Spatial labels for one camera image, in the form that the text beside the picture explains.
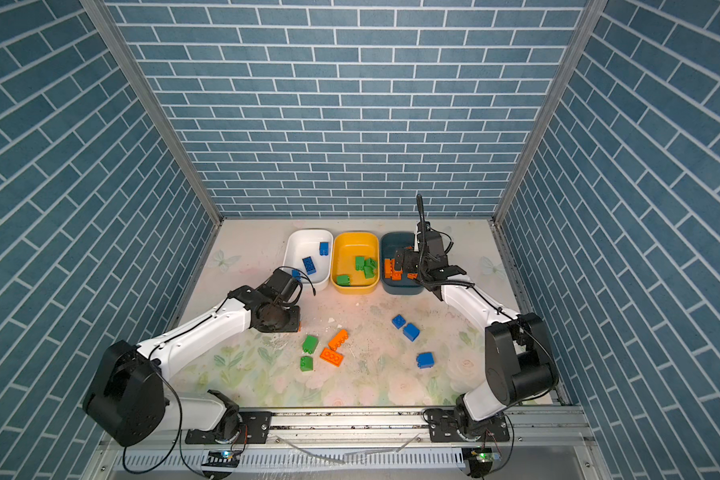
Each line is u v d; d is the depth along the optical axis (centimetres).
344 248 109
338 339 88
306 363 83
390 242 109
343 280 100
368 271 102
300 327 79
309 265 104
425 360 85
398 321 91
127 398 41
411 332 89
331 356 86
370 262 104
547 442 72
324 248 108
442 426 74
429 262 69
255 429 74
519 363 44
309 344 87
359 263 105
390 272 102
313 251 109
